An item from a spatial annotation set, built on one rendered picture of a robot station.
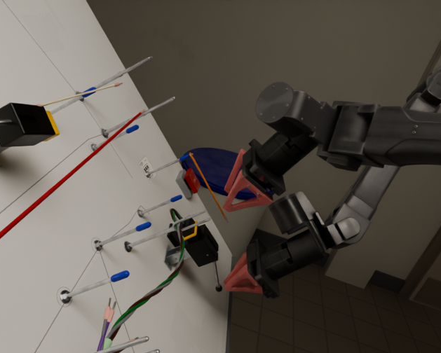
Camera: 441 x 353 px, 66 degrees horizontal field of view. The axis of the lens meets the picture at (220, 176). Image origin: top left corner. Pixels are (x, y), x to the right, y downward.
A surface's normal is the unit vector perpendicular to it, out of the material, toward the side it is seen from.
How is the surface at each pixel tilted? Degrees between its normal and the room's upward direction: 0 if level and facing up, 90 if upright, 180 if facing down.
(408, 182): 90
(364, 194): 35
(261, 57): 90
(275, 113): 70
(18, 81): 48
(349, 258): 90
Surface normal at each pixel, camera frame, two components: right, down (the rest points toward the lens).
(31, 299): 0.89, -0.38
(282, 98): -0.65, -0.25
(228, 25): -0.19, 0.37
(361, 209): 0.10, -0.31
